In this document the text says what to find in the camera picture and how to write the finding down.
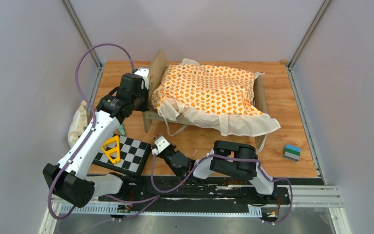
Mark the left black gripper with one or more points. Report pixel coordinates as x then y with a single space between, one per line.
146 107

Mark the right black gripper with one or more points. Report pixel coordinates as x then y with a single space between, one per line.
160 153

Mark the wooden pet bed frame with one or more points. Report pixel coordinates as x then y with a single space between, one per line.
155 84

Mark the yellow duck print blanket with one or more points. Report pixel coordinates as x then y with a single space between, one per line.
213 93

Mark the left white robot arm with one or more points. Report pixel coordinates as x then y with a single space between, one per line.
68 178

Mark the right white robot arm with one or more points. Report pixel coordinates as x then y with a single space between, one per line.
236 160

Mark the black white checkerboard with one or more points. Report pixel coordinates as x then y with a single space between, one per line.
133 156

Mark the white duck pillow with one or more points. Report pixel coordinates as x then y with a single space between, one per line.
78 125

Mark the yellow plastic block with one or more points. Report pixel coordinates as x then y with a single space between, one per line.
111 149

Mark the blue green small block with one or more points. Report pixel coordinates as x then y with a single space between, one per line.
291 152

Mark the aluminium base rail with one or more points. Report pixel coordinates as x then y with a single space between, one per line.
215 197

